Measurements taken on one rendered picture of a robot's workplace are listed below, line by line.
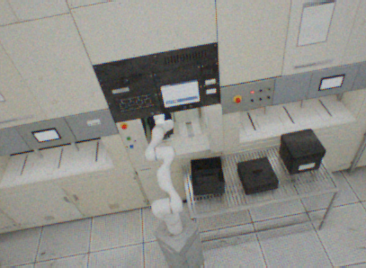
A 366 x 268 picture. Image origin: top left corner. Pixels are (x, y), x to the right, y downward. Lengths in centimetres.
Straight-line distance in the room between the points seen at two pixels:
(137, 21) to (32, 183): 193
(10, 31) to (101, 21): 56
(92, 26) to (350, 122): 246
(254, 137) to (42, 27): 198
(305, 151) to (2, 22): 236
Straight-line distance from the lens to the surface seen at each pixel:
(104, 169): 290
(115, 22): 198
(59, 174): 307
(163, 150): 212
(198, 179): 269
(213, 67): 220
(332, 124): 313
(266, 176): 260
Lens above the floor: 296
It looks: 46 degrees down
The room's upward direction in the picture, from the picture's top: 10 degrees counter-clockwise
